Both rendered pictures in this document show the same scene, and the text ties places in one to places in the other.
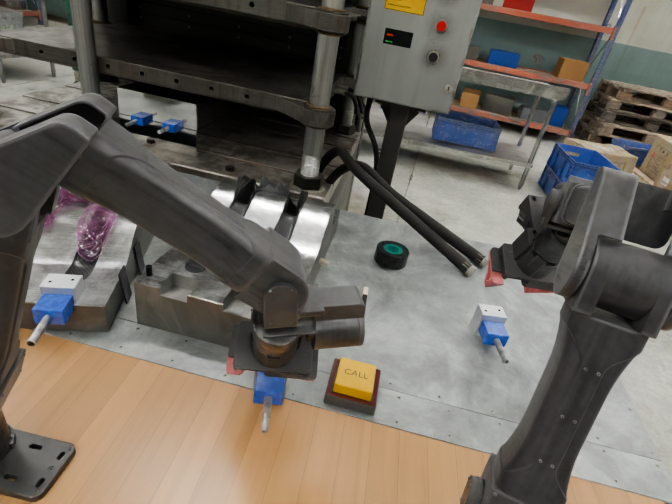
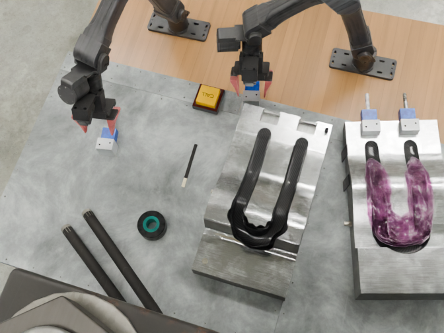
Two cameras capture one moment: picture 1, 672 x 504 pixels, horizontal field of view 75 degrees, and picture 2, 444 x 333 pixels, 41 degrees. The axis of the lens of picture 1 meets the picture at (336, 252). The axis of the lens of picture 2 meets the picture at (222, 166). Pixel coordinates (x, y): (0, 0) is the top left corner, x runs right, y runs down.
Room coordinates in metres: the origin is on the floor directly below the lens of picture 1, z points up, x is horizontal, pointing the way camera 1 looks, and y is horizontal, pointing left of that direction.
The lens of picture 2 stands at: (1.29, 0.27, 2.43)
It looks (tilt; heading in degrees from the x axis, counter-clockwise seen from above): 69 degrees down; 203
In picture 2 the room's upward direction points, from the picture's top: 11 degrees counter-clockwise
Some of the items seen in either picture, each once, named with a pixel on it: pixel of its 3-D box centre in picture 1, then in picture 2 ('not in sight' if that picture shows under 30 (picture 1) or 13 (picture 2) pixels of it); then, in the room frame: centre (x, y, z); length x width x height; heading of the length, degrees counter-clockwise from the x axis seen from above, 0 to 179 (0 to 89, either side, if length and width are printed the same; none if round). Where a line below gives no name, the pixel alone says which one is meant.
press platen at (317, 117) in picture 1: (194, 78); not in sight; (1.72, 0.66, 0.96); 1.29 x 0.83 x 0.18; 85
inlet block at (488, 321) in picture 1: (495, 336); (110, 132); (0.67, -0.33, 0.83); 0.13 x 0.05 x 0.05; 5
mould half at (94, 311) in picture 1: (76, 224); (399, 203); (0.74, 0.53, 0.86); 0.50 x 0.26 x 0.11; 12
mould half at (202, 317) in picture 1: (260, 240); (263, 195); (0.79, 0.16, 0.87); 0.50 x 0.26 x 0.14; 175
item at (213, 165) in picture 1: (190, 128); not in sight; (1.72, 0.68, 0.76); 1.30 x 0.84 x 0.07; 85
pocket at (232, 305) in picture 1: (241, 308); (270, 119); (0.56, 0.14, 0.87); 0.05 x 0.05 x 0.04; 85
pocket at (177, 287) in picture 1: (180, 292); (306, 128); (0.57, 0.24, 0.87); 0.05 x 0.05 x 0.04; 85
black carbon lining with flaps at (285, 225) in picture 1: (254, 222); (269, 185); (0.77, 0.17, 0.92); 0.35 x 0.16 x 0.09; 175
